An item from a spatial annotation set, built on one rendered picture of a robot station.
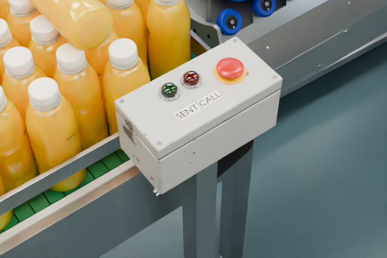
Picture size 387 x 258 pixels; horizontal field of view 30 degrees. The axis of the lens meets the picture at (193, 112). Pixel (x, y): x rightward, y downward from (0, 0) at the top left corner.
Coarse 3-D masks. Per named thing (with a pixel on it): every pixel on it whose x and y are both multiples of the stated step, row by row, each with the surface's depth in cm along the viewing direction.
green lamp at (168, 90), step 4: (164, 84) 92; (168, 84) 92; (172, 84) 92; (164, 88) 92; (168, 88) 92; (172, 88) 92; (176, 88) 92; (164, 92) 92; (168, 92) 92; (172, 92) 92; (176, 92) 92; (164, 96) 92; (168, 96) 92; (172, 96) 92
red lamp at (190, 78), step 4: (188, 72) 94; (192, 72) 94; (196, 72) 94; (184, 76) 93; (188, 76) 93; (192, 76) 93; (196, 76) 93; (184, 80) 93; (188, 80) 93; (192, 80) 93; (196, 80) 93; (188, 84) 93; (192, 84) 93
